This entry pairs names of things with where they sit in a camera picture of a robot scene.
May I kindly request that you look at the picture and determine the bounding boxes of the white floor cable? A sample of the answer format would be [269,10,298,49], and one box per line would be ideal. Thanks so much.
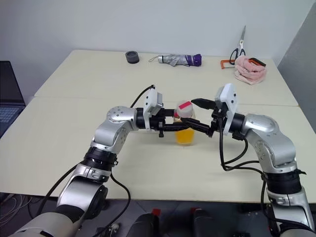
[0,194,33,218]

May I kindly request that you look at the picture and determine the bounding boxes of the grey partition panel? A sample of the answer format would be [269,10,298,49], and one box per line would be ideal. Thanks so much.
[276,0,316,109]

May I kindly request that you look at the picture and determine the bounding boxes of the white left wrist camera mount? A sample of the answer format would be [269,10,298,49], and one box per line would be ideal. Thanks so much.
[144,90,165,130]

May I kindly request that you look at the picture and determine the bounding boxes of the black white handled scissors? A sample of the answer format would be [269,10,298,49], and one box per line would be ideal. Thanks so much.
[229,25,247,64]

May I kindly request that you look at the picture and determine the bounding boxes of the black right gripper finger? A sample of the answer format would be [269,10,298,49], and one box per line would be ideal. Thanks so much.
[191,97,216,111]
[181,118,214,137]

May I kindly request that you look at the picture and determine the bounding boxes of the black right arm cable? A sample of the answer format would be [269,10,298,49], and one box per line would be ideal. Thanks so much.
[217,118,270,223]

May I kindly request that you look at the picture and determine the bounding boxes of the orange black hand saw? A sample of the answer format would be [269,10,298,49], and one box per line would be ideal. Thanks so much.
[221,57,267,70]

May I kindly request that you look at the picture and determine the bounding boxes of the dark laptop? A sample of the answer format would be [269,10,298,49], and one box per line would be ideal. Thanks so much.
[0,60,27,139]

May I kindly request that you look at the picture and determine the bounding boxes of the dark rounded shape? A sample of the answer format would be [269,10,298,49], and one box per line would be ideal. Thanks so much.
[127,208,162,237]

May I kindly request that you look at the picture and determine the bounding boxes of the small metal black device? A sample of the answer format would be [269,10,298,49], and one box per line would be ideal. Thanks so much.
[97,223,121,237]

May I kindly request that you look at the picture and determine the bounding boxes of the pale bottle cap pink sticker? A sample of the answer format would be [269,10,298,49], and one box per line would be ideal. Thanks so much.
[174,99,195,119]

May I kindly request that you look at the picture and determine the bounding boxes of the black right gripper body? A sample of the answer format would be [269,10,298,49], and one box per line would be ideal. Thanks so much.
[209,99,227,137]

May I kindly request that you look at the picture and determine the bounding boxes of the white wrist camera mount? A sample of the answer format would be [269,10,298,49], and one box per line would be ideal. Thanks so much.
[214,83,240,135]
[144,90,165,130]

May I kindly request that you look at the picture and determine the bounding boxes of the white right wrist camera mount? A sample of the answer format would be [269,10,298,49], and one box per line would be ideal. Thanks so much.
[214,83,240,135]

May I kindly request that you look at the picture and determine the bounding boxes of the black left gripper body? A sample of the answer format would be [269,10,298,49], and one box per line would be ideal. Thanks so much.
[149,109,167,138]

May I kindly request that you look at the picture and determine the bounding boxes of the silver purple folded umbrella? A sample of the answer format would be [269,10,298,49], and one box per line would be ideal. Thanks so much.
[148,53,203,67]

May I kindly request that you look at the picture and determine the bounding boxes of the pink folded towel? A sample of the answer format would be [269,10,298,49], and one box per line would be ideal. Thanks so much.
[234,55,268,86]

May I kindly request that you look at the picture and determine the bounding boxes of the clear bottle with orange drink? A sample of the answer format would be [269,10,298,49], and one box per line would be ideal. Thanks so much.
[173,110,198,147]

